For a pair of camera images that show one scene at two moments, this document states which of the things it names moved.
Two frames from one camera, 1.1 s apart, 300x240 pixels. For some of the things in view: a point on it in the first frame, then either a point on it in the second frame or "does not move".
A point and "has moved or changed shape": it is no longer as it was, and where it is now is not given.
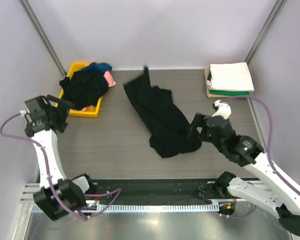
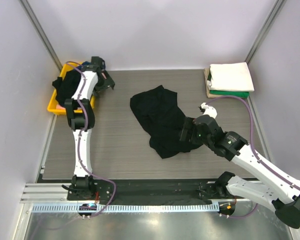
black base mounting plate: [159, 191] does not move
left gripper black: [63, 108] to [107, 83]
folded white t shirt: [231, 77] does not move
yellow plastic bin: [93, 112] has moved or changed shape
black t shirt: [168, 125] has moved or changed shape
